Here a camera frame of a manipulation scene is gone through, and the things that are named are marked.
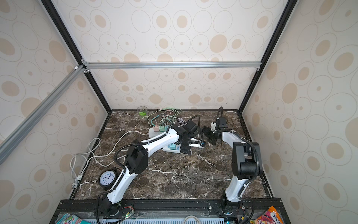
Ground teal charger plug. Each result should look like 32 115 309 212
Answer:
169 143 176 150

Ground blue white power strip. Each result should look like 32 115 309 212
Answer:
162 143 181 154

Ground pink charger plug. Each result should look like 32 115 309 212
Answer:
153 126 160 132

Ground multicolour white power strip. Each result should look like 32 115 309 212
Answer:
149 125 179 139

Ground green charging cable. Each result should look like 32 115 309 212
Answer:
149 107 182 127

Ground pink charging cable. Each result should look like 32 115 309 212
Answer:
134 110 174 133

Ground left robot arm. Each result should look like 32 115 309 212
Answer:
95 115 205 224

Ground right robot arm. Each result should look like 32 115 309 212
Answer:
202 106 263 207

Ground glass cup with green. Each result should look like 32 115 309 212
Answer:
137 106 148 119

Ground black alarm clock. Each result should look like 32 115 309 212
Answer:
97 168 118 191

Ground colourful snack bag right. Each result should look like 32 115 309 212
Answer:
249 206 284 224

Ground green snack bag left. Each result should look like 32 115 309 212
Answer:
56 213 90 224

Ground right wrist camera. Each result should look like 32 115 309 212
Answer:
211 117 227 132

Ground white power strip cords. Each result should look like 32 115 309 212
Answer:
68 130 150 189

